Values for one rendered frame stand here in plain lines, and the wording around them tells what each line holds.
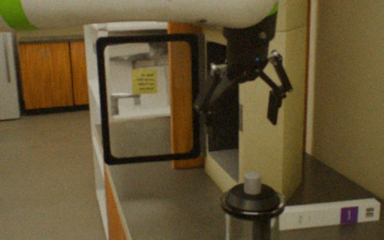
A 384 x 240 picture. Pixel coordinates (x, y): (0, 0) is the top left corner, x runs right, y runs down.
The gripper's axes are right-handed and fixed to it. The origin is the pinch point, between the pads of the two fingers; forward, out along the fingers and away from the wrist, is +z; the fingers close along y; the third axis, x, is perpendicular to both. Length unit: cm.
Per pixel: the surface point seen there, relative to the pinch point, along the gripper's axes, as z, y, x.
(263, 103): 9.5, -13.9, -15.5
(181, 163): 48, 0, -40
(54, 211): 198, 53, -172
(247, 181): -3.3, 7.4, 17.1
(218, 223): 34.5, 2.6, -3.9
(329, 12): 7, -55, -48
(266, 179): 28.3, -12.4, -7.7
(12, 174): 227, 85, -254
